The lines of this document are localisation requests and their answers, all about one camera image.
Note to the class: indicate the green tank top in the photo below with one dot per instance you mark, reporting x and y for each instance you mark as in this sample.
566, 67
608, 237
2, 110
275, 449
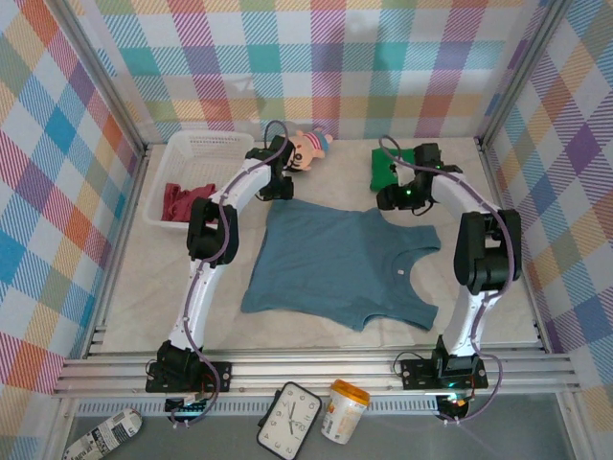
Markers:
383, 167

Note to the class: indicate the blue tank top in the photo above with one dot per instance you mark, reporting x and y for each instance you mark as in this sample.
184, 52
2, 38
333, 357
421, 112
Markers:
325, 259

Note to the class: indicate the red tank top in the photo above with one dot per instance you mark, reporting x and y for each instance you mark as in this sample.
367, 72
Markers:
179, 203

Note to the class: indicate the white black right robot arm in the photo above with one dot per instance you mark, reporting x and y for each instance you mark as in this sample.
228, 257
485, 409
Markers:
483, 259

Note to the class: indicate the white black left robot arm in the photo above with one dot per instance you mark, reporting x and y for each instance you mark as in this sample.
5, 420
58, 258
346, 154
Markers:
244, 184

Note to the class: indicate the plush doll with striped hat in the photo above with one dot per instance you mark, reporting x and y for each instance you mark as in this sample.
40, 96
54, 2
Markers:
311, 148

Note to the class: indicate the white plastic basket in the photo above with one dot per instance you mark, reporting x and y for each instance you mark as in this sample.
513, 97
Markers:
201, 153

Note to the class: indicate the right controller board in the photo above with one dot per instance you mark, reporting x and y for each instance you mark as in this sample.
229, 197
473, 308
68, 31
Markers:
452, 405

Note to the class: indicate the white cup with orange lid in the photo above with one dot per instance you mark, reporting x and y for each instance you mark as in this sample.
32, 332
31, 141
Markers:
342, 414

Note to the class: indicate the black white alarm clock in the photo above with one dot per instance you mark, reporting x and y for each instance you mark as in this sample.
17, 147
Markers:
289, 419

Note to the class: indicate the green left controller board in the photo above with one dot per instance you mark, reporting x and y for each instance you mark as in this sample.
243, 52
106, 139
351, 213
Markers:
189, 407

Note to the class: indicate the newspaper print roll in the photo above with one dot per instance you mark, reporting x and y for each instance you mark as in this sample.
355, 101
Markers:
105, 433

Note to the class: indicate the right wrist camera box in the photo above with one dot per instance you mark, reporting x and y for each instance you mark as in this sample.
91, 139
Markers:
394, 167

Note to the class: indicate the aluminium side frame rail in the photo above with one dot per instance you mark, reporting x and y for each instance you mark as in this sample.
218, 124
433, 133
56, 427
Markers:
519, 297
112, 259

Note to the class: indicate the aluminium frame post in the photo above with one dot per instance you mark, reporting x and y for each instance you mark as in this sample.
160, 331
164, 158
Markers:
96, 72
522, 72

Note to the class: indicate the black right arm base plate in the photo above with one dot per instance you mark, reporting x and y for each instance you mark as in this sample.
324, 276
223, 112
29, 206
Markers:
416, 374

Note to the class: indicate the aluminium front frame rail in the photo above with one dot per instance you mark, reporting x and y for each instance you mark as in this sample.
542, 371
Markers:
306, 371

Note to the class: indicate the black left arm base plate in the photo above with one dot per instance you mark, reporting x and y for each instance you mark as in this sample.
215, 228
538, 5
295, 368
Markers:
220, 376

